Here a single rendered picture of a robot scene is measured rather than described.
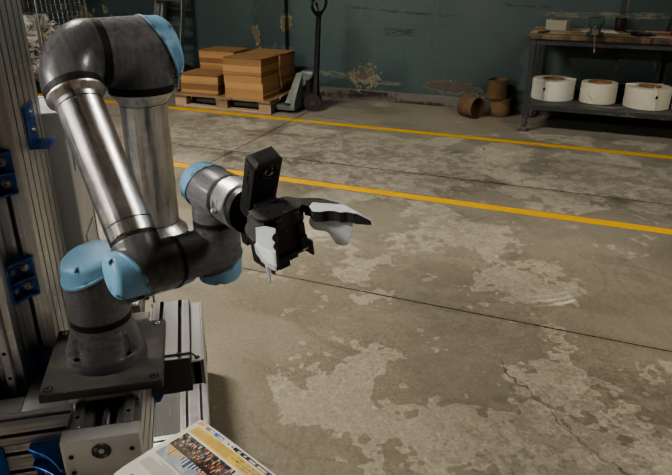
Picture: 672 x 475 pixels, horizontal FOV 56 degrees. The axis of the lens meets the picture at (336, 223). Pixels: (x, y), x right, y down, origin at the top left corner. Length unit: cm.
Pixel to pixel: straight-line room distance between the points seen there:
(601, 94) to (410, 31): 214
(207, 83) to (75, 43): 600
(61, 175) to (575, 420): 191
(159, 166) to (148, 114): 10
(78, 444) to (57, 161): 68
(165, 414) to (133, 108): 122
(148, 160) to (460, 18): 605
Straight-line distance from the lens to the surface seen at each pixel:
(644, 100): 639
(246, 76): 684
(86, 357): 131
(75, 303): 126
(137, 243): 98
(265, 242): 78
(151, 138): 120
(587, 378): 277
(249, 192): 86
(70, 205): 165
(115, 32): 115
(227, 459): 107
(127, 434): 124
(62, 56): 111
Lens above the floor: 156
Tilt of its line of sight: 23 degrees down
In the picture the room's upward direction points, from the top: straight up
